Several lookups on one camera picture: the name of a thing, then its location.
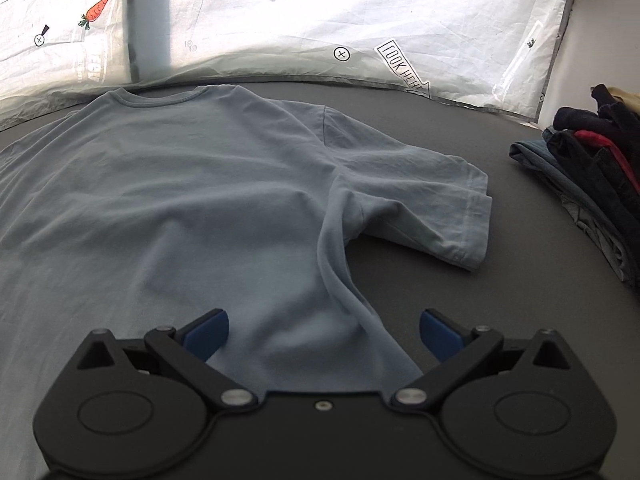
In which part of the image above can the stack of folded dark clothes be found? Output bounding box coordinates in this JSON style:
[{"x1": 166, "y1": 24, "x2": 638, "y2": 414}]
[{"x1": 509, "y1": 84, "x2": 640, "y2": 298}]

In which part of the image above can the light blue printed T-shirt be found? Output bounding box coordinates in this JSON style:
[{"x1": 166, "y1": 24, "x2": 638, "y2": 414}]
[{"x1": 0, "y1": 85, "x2": 493, "y2": 480}]

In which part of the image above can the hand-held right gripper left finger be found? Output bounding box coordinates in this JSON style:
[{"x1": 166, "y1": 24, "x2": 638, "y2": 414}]
[{"x1": 70, "y1": 307, "x2": 260, "y2": 407}]

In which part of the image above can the white window frame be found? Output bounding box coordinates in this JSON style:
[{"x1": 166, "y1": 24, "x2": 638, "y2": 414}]
[{"x1": 122, "y1": 0, "x2": 174, "y2": 82}]

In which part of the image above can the white printed translucent curtain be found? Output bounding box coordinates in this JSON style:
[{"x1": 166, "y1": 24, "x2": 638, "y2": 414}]
[{"x1": 0, "y1": 0, "x2": 584, "y2": 133}]

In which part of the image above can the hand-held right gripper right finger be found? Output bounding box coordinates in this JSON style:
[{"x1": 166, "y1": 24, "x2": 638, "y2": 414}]
[{"x1": 390, "y1": 307, "x2": 573, "y2": 407}]

